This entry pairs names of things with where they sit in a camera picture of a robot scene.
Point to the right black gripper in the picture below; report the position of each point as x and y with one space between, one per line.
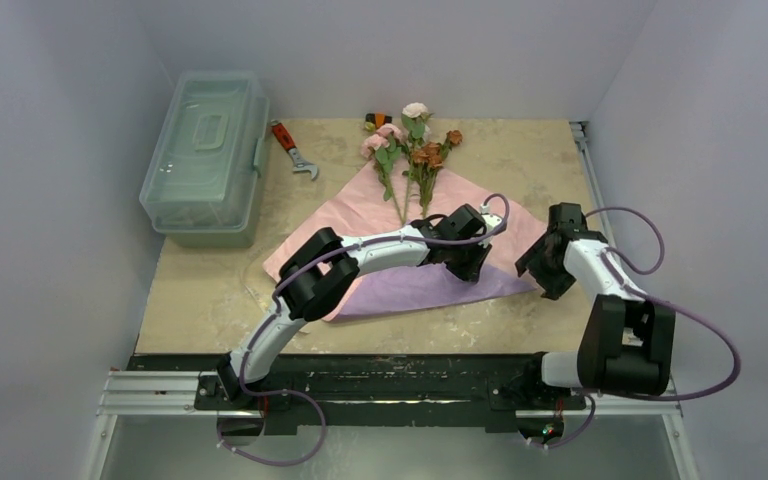
539 266

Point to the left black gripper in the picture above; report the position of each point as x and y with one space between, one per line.
471 272

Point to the pink purple wrapping paper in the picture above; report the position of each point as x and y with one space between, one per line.
359 209

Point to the white and orange rose stems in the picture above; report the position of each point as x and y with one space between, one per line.
426 158

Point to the pink rose stem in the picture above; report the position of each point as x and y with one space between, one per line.
383 148

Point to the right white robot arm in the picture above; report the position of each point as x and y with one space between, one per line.
627 343

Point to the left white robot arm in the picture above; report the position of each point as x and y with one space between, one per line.
317 277

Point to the small orange black tool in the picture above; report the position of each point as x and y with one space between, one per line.
375 120

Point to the clear plastic strip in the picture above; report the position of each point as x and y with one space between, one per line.
258 284

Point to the clear plastic storage box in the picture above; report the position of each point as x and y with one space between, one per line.
205 175

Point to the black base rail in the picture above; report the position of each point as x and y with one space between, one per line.
499 393

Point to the orange handled adjustable wrench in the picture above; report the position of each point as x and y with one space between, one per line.
299 164

